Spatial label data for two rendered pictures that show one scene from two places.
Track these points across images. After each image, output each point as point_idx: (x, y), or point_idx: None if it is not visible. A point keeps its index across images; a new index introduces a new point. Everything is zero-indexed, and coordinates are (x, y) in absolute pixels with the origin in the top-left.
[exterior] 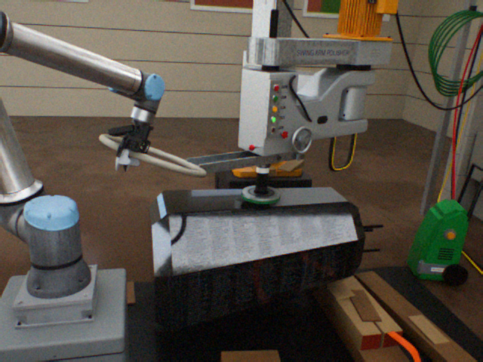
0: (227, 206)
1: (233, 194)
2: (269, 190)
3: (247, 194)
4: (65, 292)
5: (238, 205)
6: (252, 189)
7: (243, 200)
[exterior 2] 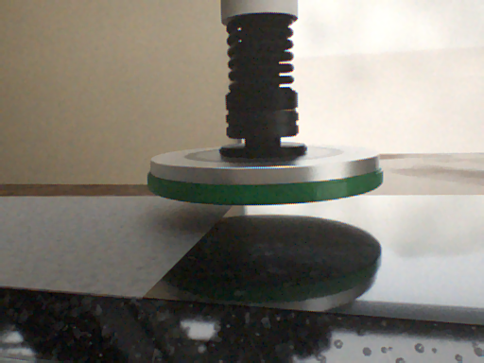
0: (470, 202)
1: (431, 253)
2: (200, 155)
3: (351, 148)
4: None
5: (403, 202)
6: (301, 157)
7: (363, 219)
